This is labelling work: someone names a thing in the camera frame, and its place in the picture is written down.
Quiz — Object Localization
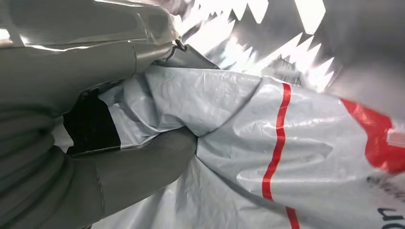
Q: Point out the large grey mailer package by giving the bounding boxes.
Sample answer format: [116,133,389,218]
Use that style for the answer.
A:
[52,64,405,229]

